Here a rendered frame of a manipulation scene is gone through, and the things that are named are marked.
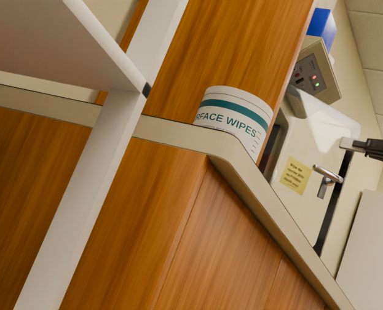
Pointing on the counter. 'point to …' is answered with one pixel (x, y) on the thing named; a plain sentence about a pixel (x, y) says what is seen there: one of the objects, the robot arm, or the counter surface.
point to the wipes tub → (236, 115)
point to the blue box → (323, 26)
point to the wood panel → (225, 53)
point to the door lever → (327, 175)
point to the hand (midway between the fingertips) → (353, 144)
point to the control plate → (305, 71)
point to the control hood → (327, 73)
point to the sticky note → (296, 176)
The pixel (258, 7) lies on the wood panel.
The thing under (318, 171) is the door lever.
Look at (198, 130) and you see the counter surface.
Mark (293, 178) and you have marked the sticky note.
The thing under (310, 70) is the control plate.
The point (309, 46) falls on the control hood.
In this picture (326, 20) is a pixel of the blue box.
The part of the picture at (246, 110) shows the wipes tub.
